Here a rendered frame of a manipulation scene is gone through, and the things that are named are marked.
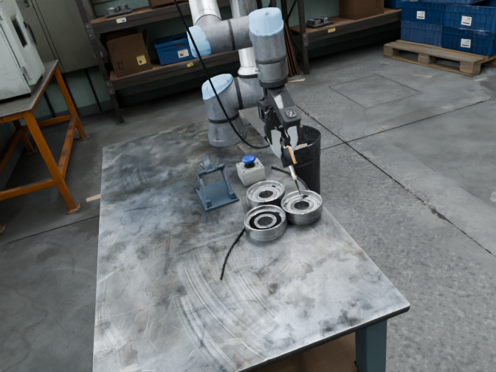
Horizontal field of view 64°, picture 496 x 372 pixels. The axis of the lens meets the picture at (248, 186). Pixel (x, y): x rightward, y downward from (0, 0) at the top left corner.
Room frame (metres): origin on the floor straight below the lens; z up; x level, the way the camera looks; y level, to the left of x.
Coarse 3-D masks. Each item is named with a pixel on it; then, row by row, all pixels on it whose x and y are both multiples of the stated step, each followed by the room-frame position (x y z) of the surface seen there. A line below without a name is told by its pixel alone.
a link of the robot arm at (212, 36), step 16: (192, 0) 1.18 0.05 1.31; (208, 0) 1.14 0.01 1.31; (192, 16) 1.14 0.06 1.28; (208, 16) 1.07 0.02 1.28; (192, 32) 1.02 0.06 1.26; (208, 32) 1.02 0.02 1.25; (224, 32) 1.02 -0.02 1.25; (192, 48) 1.02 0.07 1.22; (208, 48) 1.01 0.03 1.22; (224, 48) 1.02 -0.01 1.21
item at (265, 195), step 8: (256, 184) 0.96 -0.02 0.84; (264, 184) 0.97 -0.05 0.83; (272, 184) 0.96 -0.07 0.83; (280, 184) 0.93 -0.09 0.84; (248, 192) 0.93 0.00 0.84; (264, 192) 0.94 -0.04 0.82; (272, 192) 0.92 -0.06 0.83; (280, 192) 0.91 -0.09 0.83; (248, 200) 0.90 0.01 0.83; (264, 200) 0.89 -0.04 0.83; (272, 200) 0.87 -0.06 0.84; (280, 200) 0.88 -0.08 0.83
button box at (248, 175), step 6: (252, 162) 1.07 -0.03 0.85; (258, 162) 1.07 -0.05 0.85; (240, 168) 1.06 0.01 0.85; (246, 168) 1.05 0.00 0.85; (252, 168) 1.04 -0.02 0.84; (258, 168) 1.04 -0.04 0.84; (240, 174) 1.06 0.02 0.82; (246, 174) 1.03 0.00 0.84; (252, 174) 1.03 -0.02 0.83; (258, 174) 1.04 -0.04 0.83; (264, 174) 1.04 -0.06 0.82; (246, 180) 1.03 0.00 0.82; (252, 180) 1.03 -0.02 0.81; (258, 180) 1.03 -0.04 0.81
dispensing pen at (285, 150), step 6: (282, 138) 0.95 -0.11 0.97; (282, 144) 0.95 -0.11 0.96; (282, 150) 0.92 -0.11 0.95; (288, 150) 0.92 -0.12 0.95; (282, 156) 0.93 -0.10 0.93; (288, 156) 0.91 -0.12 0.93; (282, 162) 0.94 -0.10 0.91; (288, 162) 0.90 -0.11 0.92; (294, 174) 0.90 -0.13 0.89; (294, 180) 0.89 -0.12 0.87
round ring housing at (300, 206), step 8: (296, 192) 0.88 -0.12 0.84; (304, 192) 0.88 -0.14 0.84; (312, 192) 0.87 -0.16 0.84; (288, 200) 0.87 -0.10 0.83; (296, 200) 0.86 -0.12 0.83; (304, 200) 0.85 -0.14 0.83; (320, 200) 0.83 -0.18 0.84; (296, 208) 0.85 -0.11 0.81; (304, 208) 0.85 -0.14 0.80; (320, 208) 0.80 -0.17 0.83; (288, 216) 0.80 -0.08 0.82; (296, 216) 0.79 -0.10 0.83; (304, 216) 0.78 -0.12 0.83; (312, 216) 0.78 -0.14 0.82
